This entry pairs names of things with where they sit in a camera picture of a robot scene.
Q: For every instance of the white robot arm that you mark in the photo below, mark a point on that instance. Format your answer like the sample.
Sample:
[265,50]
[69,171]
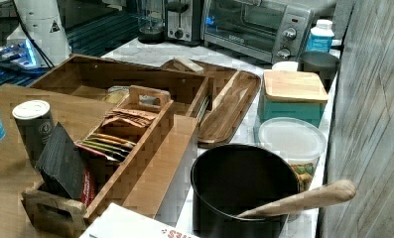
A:
[40,22]

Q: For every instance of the wooden serving tray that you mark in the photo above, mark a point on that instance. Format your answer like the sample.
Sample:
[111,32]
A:
[219,103]

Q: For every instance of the black pot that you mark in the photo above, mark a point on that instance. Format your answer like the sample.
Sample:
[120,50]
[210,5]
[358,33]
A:
[230,179]

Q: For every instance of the chip bag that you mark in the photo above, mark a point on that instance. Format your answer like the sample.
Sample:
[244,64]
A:
[115,94]

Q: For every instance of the teal box wooden lid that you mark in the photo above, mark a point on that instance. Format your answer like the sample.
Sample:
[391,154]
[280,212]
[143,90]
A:
[294,94]

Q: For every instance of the black toaster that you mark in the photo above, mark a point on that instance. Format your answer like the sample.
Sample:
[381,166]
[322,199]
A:
[183,20]

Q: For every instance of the white lidded mug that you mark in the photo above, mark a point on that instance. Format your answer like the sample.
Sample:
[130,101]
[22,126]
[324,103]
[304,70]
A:
[285,65]

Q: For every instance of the clear plastic snack container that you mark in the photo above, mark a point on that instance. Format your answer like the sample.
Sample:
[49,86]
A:
[299,143]

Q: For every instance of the glass blender jar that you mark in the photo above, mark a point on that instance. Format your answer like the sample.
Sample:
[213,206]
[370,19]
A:
[151,29]

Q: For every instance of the silver toaster oven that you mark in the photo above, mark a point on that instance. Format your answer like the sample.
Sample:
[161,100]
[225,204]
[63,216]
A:
[268,30]

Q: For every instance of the cereal box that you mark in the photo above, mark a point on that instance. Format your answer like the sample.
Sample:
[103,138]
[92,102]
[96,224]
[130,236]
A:
[119,222]

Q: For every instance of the dark grey cup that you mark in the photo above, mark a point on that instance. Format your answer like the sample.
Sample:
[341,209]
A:
[324,65]

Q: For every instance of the black box in caddy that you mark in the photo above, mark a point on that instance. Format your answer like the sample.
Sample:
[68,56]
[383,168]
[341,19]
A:
[61,165]

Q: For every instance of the blue bottle white cap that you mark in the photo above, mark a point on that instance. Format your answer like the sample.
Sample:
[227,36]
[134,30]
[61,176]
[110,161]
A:
[320,37]

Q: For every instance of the wooden spoon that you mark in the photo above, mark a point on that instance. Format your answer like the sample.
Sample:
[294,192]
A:
[337,192]

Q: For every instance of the grey spice shaker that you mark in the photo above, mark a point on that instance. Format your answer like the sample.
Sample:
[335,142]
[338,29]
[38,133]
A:
[35,123]

